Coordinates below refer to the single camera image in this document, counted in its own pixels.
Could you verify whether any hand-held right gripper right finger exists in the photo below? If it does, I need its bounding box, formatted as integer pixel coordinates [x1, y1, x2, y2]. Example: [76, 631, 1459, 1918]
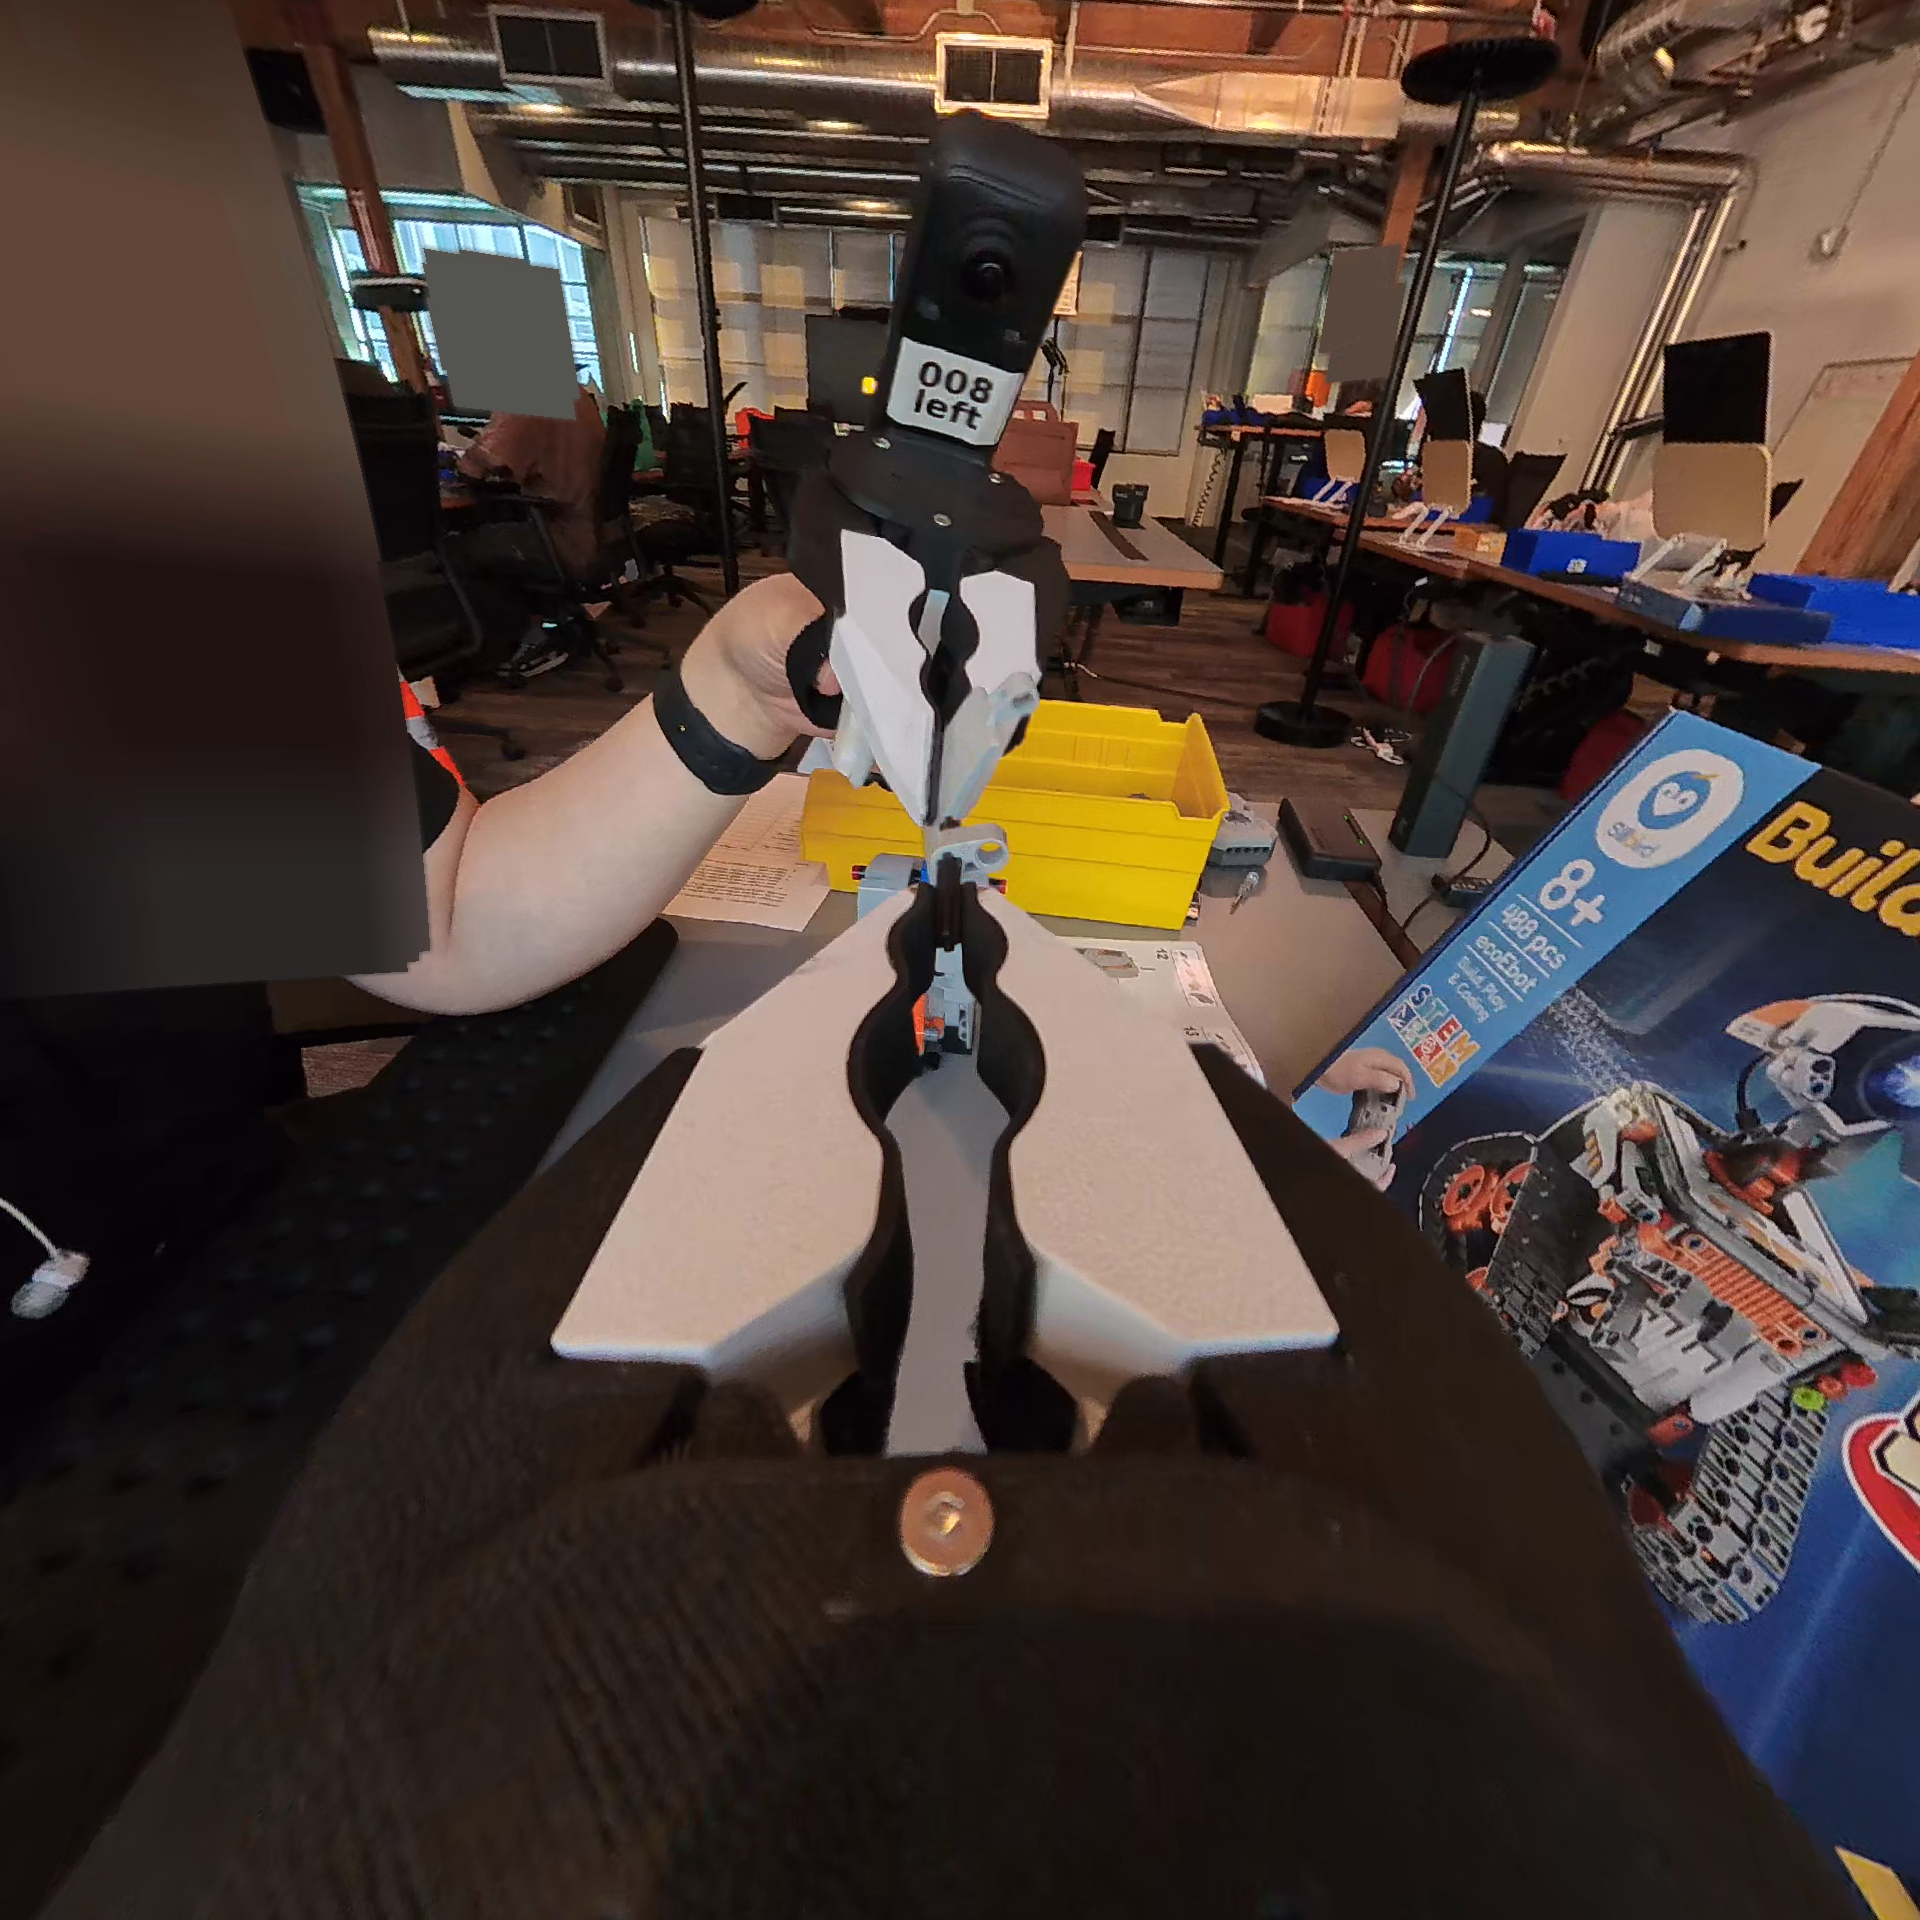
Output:
[968, 887, 1343, 1451]

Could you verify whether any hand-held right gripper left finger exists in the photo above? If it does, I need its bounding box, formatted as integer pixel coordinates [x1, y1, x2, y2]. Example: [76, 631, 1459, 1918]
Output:
[552, 884, 936, 1454]

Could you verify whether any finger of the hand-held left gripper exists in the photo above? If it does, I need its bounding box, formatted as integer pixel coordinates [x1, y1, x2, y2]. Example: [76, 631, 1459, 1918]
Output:
[828, 529, 945, 817]
[943, 566, 1044, 825]

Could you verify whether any grey orange brick assembly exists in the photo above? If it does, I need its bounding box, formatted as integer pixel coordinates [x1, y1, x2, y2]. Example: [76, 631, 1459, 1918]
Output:
[856, 816, 1014, 1070]

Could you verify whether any person's left forearm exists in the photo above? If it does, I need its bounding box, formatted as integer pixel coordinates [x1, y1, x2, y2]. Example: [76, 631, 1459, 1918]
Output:
[348, 703, 736, 1016]

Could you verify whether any grey desk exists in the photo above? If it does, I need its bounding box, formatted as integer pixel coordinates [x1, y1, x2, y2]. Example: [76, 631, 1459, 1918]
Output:
[270, 779, 1519, 1455]

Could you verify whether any person's left hand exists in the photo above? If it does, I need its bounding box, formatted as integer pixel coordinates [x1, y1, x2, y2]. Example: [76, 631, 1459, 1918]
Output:
[681, 568, 846, 764]

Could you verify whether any brown cardboard box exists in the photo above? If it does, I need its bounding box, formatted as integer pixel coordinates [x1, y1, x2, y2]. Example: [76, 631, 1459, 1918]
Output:
[991, 416, 1086, 512]

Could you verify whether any long wooden table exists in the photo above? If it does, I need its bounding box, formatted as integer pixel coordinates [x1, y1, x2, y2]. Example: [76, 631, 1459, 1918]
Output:
[1035, 502, 1225, 595]

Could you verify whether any black wristband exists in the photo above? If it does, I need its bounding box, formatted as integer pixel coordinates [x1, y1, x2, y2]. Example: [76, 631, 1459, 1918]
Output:
[650, 663, 785, 800]

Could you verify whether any open instruction booklet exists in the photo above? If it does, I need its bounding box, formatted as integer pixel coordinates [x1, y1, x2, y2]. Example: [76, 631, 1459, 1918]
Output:
[1035, 932, 1273, 1095]

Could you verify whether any yellow plastic bin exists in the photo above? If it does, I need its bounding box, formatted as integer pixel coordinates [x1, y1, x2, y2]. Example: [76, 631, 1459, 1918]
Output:
[801, 697, 1235, 934]

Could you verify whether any printed paper sheet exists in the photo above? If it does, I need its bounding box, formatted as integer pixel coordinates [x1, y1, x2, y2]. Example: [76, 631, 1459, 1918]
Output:
[660, 772, 838, 934]

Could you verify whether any black pole stand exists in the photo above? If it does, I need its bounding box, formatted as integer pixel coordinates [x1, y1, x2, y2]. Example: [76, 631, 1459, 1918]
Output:
[1256, 32, 1567, 751]
[646, 0, 753, 601]

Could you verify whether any black perforated pad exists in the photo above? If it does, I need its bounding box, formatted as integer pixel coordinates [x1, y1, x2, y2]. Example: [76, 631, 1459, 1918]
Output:
[0, 919, 681, 1696]

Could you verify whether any black charger box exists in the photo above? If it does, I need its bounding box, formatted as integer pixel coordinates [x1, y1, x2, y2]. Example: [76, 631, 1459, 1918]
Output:
[1278, 795, 1386, 884]

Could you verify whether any dark grey upright box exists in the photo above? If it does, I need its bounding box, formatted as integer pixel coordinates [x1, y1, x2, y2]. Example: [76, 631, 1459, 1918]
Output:
[1388, 631, 1544, 860]

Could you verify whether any blue robot kit box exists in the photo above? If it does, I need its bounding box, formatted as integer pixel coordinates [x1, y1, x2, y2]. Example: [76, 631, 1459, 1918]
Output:
[1290, 708, 1920, 1920]

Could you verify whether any black office chair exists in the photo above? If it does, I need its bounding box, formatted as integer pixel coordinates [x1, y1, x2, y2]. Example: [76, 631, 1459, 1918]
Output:
[337, 359, 529, 758]

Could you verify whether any wooden work table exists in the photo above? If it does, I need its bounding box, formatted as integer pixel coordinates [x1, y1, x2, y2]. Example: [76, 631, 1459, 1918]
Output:
[1258, 492, 1920, 705]

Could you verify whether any blue plastic bin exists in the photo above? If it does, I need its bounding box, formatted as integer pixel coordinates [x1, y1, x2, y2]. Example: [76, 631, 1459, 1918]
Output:
[1746, 568, 1920, 648]
[1617, 576, 1753, 636]
[1499, 526, 1643, 583]

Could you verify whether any black monitor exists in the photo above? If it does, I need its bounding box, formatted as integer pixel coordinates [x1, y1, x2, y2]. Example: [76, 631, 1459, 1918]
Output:
[1662, 334, 1777, 448]

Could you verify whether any metal ventilation duct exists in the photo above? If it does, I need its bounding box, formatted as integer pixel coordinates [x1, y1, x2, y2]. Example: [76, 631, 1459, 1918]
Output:
[368, 0, 1758, 203]

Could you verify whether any white cable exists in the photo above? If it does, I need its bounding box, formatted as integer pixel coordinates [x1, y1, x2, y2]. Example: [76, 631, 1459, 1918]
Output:
[0, 1191, 97, 1321]

